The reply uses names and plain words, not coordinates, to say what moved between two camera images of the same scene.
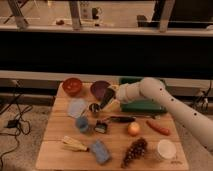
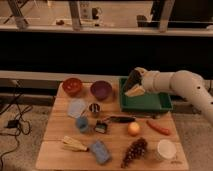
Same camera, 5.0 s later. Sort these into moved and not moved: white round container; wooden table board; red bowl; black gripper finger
Moved: black gripper finger
Not moved: red bowl; white round container; wooden table board
